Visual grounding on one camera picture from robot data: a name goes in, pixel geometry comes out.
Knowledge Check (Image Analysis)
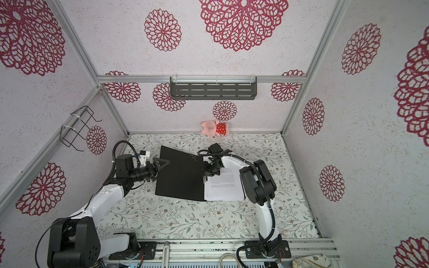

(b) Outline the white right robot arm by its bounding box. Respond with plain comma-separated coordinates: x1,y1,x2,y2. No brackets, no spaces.
197,143,282,256

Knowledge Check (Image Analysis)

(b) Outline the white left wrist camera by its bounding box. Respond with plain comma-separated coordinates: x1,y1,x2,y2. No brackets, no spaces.
139,150,150,167

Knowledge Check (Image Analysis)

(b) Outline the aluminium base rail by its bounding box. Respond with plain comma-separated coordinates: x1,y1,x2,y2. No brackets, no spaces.
100,238,341,268

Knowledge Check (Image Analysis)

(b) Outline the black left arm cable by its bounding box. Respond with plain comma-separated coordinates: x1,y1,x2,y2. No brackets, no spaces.
35,140,141,268

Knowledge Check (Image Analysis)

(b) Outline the teal folder with black inside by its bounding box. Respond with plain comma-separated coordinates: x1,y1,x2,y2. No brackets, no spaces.
155,145,247,202

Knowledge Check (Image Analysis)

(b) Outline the pink plush pig toy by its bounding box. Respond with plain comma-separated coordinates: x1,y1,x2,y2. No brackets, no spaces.
201,119,230,137

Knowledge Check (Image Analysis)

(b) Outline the grey slotted wall shelf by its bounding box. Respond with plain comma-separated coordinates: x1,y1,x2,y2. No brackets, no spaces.
170,77,258,101

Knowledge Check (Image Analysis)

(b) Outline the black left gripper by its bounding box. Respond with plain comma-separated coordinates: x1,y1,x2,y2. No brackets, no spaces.
130,157,170,183

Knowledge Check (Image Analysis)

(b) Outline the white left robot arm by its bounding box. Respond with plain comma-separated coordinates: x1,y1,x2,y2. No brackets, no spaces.
47,154,170,268

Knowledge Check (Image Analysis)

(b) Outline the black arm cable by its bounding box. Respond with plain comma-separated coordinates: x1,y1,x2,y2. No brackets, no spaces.
197,149,277,249
35,140,141,268

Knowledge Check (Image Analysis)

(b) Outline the black wire wall rack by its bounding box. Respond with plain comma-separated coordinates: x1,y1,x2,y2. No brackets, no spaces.
59,106,102,152

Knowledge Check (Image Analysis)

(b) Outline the patterned cloth pouch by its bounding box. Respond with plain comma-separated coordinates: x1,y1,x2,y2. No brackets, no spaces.
292,254,332,268

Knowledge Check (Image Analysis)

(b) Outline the white printed paper sheet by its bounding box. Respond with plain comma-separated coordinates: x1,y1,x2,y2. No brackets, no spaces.
204,167,245,201

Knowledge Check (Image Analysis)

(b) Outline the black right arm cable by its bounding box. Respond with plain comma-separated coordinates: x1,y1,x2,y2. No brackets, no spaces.
197,149,277,249

